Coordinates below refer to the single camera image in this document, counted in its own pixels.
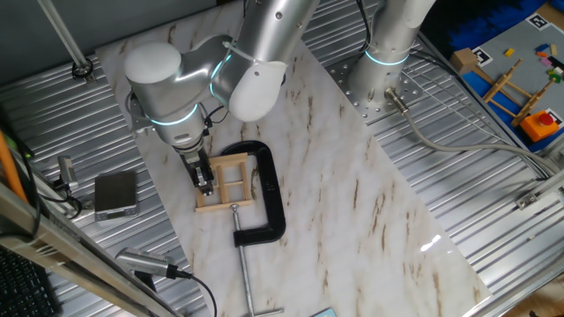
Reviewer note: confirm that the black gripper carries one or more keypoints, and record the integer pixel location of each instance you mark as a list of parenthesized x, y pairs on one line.
[(196, 164)]

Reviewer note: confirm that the small wooden window model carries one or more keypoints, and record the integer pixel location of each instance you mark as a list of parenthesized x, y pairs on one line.
[(224, 193)]

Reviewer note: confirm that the black C-clamp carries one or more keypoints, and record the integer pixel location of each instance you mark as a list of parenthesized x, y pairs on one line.
[(269, 185)]

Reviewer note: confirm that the silver digital scale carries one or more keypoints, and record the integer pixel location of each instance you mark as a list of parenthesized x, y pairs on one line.
[(115, 191)]

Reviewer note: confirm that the white marble pattern board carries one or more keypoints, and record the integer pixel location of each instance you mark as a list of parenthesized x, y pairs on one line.
[(330, 198)]

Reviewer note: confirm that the teal flat device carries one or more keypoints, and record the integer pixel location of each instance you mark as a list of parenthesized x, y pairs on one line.
[(324, 313)]

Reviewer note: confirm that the orange pole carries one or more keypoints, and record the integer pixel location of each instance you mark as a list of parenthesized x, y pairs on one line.
[(9, 167)]

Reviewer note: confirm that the metal stand rod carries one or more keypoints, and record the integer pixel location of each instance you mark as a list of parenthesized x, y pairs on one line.
[(61, 35)]

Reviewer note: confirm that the black keyboard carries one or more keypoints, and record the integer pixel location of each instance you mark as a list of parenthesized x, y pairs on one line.
[(22, 290)]

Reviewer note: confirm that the wooden cube block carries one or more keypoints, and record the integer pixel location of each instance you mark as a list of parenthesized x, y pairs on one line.
[(462, 61)]

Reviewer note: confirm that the black white fiducial marker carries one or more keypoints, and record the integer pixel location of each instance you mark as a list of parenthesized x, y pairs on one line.
[(483, 56), (557, 115), (538, 22)]

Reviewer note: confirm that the wooden stick rack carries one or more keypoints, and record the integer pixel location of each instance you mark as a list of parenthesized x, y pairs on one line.
[(498, 86)]

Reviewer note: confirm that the blue foam mat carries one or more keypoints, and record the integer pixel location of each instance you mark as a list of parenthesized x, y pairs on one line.
[(484, 22)]

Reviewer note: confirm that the yellow toy brick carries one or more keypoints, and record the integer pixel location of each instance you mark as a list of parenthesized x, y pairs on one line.
[(509, 52)]

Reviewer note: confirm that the orange box red button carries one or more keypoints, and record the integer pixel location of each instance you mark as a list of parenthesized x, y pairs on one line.
[(535, 127)]

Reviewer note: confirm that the grey brick baseplate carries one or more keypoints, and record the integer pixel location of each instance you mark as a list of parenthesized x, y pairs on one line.
[(522, 39)]

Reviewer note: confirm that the pink toy brick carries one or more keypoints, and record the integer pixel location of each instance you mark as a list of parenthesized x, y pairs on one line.
[(546, 61)]

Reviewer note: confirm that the blue toy brick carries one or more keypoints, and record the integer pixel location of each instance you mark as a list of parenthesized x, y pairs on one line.
[(542, 47)]

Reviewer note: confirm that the green toy brick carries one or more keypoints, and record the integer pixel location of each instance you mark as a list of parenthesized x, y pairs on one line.
[(555, 78)]

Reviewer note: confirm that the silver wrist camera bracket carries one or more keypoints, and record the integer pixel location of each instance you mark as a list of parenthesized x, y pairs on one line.
[(137, 121)]

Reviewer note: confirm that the silver ridged camera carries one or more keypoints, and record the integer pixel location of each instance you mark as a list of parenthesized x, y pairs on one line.
[(141, 260)]

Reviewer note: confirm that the small silver camera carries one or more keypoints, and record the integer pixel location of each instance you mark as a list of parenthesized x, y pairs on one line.
[(67, 171)]

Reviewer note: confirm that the aluminium frame bar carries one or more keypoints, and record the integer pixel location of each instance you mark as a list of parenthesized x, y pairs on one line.
[(66, 251)]

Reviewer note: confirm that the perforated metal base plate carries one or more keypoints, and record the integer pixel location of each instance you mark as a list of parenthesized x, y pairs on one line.
[(348, 94)]

